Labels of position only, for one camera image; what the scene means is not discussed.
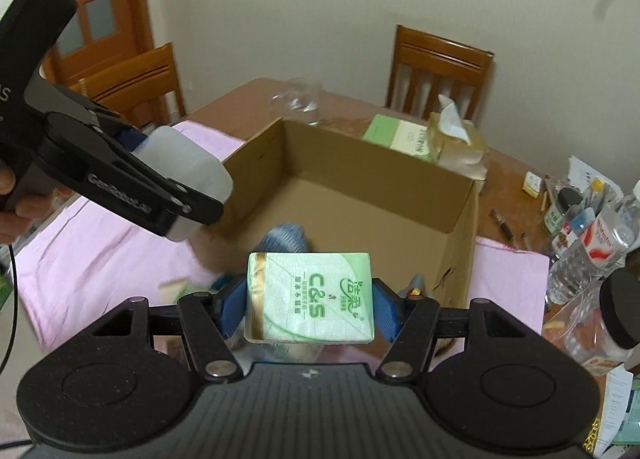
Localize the clear jar black lid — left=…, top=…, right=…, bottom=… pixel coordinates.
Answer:
left=562, top=266, right=640, bottom=370

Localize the translucent plastic container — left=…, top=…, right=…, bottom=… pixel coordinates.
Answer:
left=132, top=125, right=234, bottom=242

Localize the green tissue pack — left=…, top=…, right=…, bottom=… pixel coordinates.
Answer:
left=243, top=251, right=376, bottom=345

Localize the white paper sheet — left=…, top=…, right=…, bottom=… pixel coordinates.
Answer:
left=567, top=155, right=626, bottom=194

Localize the pink cloth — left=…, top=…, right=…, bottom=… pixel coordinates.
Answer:
left=10, top=120, right=548, bottom=355

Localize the black cable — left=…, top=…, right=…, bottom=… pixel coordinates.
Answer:
left=0, top=239, right=21, bottom=380

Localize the small yellow box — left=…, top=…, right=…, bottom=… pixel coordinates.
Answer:
left=521, top=172, right=544, bottom=198

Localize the dark pen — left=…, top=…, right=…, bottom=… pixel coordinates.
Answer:
left=490, top=208, right=519, bottom=243

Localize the person's left hand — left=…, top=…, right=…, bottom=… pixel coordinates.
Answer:
left=0, top=159, right=36, bottom=245

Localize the flat green box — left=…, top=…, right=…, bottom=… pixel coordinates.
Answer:
left=361, top=114, right=435, bottom=163

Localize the cardboard box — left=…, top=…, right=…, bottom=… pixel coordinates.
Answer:
left=192, top=118, right=481, bottom=342

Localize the yellow tissue box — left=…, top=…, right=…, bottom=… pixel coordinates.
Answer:
left=427, top=94, right=490, bottom=182

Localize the wooden chair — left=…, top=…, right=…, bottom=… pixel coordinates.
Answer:
left=385, top=25, right=496, bottom=126
left=69, top=43, right=187, bottom=130

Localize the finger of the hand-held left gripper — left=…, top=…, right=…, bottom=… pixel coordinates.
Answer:
left=86, top=106, right=149, bottom=152
left=40, top=111, right=225, bottom=239

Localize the teal packet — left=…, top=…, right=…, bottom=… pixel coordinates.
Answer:
left=612, top=386, right=640, bottom=446

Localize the clear drinking glass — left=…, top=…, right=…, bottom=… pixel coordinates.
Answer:
left=271, top=78, right=325, bottom=127

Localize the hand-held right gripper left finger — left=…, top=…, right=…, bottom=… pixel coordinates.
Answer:
left=90, top=275, right=251, bottom=383

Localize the small green label jar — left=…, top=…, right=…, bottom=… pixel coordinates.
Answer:
left=545, top=186, right=583, bottom=240

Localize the small bottle blue cap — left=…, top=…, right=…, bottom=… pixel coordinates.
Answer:
left=565, top=206, right=599, bottom=245

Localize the clear water bottle red label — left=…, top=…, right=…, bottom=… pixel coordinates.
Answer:
left=546, top=189, right=640, bottom=307

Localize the blue knitted roll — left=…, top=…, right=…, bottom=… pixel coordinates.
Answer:
left=256, top=222, right=309, bottom=256

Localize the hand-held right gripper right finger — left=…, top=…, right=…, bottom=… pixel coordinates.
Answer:
left=372, top=279, right=526, bottom=383

